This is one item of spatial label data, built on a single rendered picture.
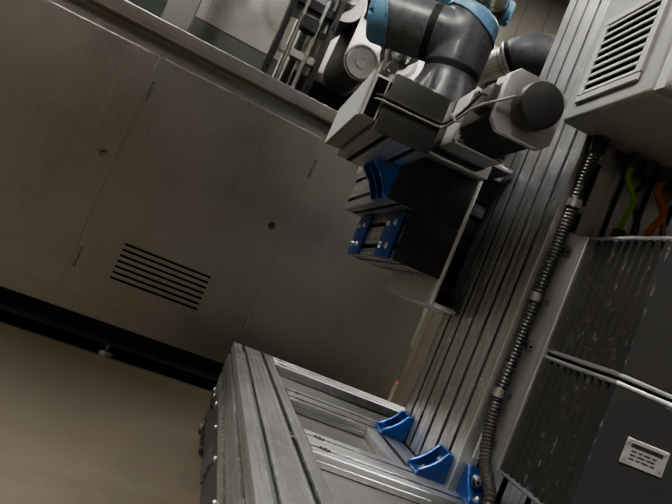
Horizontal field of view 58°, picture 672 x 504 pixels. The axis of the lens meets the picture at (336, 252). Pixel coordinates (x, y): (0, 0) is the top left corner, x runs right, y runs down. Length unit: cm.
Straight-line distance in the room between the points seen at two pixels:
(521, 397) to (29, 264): 127
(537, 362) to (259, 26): 184
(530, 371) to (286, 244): 102
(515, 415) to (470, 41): 71
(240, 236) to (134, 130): 40
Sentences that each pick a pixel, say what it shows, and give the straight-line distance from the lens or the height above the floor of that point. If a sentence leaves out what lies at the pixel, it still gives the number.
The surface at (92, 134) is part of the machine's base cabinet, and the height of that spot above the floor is 55.
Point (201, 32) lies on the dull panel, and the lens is 240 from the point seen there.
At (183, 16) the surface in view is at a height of 104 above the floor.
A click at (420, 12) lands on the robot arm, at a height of 98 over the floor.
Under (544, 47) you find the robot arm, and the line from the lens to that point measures 170.
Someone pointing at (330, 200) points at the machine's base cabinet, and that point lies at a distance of 180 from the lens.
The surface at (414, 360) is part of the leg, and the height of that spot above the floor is 26.
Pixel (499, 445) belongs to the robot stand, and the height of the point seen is 31.
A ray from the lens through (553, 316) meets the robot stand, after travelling 91.
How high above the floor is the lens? 42
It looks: 3 degrees up
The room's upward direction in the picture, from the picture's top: 23 degrees clockwise
